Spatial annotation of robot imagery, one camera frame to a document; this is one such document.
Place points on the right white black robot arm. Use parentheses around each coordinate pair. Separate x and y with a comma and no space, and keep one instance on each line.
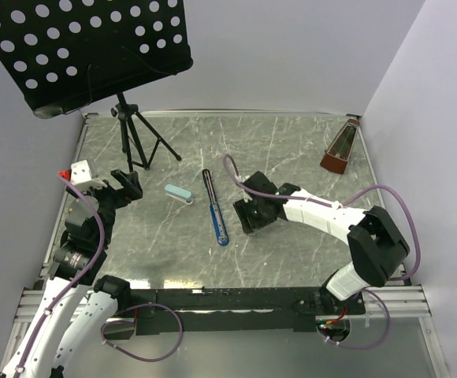
(376,245)

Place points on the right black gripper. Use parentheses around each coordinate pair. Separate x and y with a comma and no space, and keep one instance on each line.
(243,209)

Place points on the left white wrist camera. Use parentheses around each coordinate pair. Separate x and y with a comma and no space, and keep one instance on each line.
(83,176)

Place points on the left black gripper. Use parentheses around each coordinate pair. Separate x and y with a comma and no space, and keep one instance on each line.
(130,183)

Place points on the aluminium frame rail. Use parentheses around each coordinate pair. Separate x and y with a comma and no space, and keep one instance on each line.
(398,301)

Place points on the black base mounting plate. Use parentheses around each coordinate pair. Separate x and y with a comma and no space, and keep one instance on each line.
(228,309)

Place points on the blue black stapler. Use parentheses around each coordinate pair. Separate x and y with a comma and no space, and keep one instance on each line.
(215,210)

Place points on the brown wooden metronome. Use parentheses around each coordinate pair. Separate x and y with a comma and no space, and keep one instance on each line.
(338,153)

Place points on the black music stand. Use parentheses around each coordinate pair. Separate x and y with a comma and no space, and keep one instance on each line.
(65,55)

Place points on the light blue white stapler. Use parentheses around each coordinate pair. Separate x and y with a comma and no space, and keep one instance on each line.
(179,194)

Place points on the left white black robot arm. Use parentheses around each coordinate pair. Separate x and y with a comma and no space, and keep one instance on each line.
(74,302)

